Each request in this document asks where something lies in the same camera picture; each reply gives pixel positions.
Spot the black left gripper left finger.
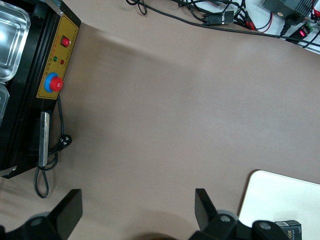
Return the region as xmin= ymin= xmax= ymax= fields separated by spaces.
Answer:
xmin=0 ymin=189 xmax=84 ymax=240

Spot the black multi-pin cable connector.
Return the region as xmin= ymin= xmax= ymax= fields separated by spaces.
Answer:
xmin=201 ymin=10 xmax=235 ymax=26

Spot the black sealing machine yellow panel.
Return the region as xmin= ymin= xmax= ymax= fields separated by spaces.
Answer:
xmin=0 ymin=0 xmax=82 ymax=180

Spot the black mains plug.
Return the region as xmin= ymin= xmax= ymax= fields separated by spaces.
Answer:
xmin=279 ymin=14 xmax=302 ymax=36

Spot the large shiny metal tray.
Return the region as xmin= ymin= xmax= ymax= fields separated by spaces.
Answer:
xmin=0 ymin=4 xmax=32 ymax=84

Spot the small black chocolate box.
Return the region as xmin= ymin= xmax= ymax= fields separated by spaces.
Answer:
xmin=273 ymin=219 xmax=304 ymax=240

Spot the small module with red light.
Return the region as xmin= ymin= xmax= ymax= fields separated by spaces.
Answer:
xmin=295 ymin=22 xmax=315 ymax=39

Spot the long black cable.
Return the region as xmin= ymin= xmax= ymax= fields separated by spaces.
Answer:
xmin=126 ymin=0 xmax=320 ymax=48

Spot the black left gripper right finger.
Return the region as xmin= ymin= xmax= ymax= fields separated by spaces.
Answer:
xmin=188 ymin=188 xmax=289 ymax=240

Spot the black power supply box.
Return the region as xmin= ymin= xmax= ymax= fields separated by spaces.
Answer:
xmin=261 ymin=0 xmax=316 ymax=19

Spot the beige plastic serving tray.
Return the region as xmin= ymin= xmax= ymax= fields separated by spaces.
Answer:
xmin=237 ymin=169 xmax=320 ymax=240

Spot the red wire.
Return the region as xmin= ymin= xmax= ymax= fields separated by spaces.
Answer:
xmin=234 ymin=11 xmax=274 ymax=33

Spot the small shiny metal tray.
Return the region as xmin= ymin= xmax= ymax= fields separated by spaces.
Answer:
xmin=0 ymin=83 xmax=11 ymax=126

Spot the black power cable with plug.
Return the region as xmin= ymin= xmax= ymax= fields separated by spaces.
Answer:
xmin=34 ymin=94 xmax=74 ymax=200

